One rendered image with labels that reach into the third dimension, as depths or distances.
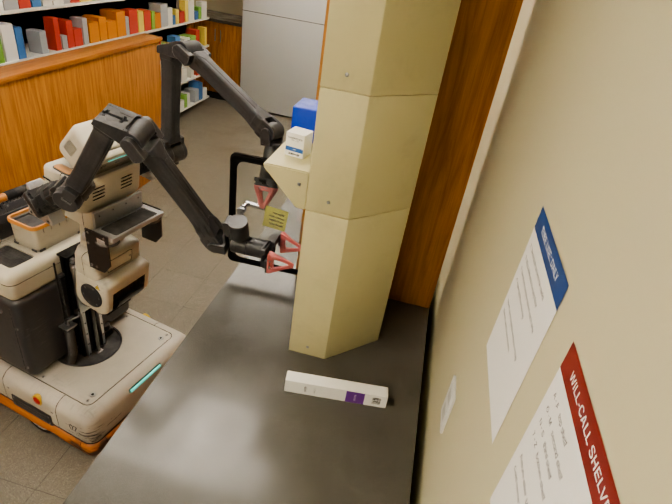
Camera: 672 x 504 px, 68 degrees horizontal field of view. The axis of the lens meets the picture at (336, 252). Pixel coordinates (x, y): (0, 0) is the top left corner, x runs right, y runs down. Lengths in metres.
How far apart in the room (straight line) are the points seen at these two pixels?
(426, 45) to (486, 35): 0.31
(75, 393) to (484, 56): 1.96
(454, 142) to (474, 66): 0.21
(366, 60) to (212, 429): 0.92
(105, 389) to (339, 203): 1.47
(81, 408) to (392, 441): 1.37
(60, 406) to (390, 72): 1.83
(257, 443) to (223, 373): 0.24
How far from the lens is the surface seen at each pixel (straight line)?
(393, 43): 1.10
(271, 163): 1.21
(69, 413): 2.32
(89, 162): 1.51
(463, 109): 1.47
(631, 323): 0.46
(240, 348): 1.50
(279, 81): 6.40
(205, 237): 1.50
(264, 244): 1.45
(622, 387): 0.45
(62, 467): 2.49
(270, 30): 6.34
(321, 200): 1.20
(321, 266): 1.29
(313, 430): 1.32
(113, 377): 2.38
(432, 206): 1.57
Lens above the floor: 1.98
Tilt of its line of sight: 32 degrees down
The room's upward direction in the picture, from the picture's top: 9 degrees clockwise
